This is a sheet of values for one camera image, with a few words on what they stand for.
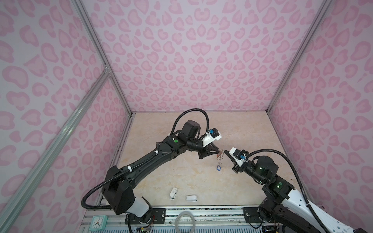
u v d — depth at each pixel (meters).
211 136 0.61
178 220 0.73
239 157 0.56
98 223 0.70
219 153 0.69
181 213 0.72
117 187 0.40
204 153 0.63
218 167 0.86
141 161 0.47
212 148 0.64
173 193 0.77
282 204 0.53
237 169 0.62
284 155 0.51
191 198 0.77
